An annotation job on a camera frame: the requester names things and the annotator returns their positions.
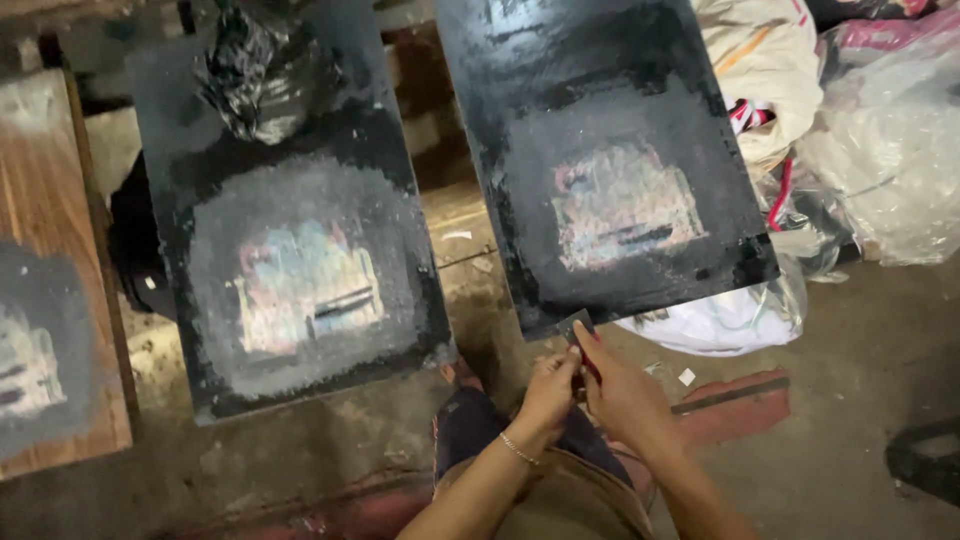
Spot person's right hand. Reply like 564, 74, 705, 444
573, 321, 675, 454

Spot person's left hand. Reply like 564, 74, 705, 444
518, 345, 585, 441

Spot small grey scraper blade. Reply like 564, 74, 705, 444
556, 309, 597, 348

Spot dark blue cloth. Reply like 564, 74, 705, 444
433, 387, 633, 489

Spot person's brown trousers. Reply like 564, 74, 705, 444
433, 447, 657, 540

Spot white garment in clear bag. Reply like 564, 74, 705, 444
615, 255, 810, 358

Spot red strip with black band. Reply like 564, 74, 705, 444
670, 367, 792, 450

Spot black board with paint residue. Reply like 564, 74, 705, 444
126, 0, 457, 426
433, 0, 781, 343

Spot red and white garment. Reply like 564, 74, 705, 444
726, 97, 777, 136

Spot beige woven sack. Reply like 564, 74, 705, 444
690, 0, 825, 175

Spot black curved object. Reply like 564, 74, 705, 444
885, 417, 960, 508

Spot clear plastic bag of garments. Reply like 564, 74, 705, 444
796, 7, 960, 268

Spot black crumpled plastic bag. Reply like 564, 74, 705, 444
196, 0, 325, 147

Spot brown wooden printing board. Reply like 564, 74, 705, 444
0, 69, 135, 483

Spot silver chain bracelet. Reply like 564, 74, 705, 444
499, 432, 540, 466

